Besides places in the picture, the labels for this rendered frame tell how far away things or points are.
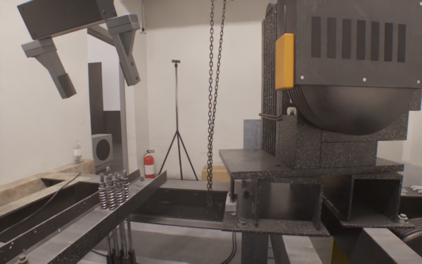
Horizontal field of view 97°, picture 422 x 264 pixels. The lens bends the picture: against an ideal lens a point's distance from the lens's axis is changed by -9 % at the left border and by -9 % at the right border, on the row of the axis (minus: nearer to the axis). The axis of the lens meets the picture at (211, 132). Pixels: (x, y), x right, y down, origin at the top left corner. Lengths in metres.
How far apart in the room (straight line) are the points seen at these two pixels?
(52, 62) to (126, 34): 0.15
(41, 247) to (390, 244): 1.20
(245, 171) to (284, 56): 0.41
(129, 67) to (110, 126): 7.96
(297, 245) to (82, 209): 0.88
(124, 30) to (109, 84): 8.57
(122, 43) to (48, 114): 1.71
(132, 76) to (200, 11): 3.23
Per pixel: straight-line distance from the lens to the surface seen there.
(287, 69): 0.66
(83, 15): 0.37
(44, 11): 0.40
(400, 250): 0.97
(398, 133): 1.08
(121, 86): 3.18
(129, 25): 0.34
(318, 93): 0.70
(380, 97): 0.83
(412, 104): 1.13
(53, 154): 2.07
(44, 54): 0.44
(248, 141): 1.38
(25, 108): 1.92
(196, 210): 1.38
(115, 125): 8.17
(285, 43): 0.67
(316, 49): 0.70
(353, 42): 0.78
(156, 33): 3.64
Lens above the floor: 1.12
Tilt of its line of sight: 6 degrees down
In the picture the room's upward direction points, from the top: straight up
